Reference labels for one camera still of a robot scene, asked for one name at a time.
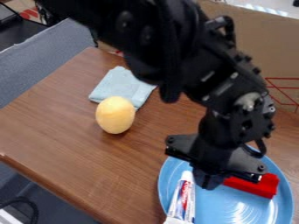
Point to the yellow lemon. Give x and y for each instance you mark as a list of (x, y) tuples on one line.
[(115, 114)]

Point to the light blue folded cloth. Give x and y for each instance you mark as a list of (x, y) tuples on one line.
[(120, 83)]

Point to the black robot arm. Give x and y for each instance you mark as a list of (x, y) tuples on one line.
[(231, 89)]

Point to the red plastic block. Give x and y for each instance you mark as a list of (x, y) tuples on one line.
[(266, 188)]

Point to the cardboard box with red print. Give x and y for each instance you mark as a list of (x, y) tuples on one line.
[(264, 43)]

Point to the blue plate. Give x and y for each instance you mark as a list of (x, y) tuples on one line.
[(225, 205)]

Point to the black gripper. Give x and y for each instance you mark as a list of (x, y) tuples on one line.
[(225, 149)]

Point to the white toothpaste tube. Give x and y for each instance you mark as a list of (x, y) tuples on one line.
[(181, 208)]

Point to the grey fabric partition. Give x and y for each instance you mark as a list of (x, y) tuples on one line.
[(29, 61)]

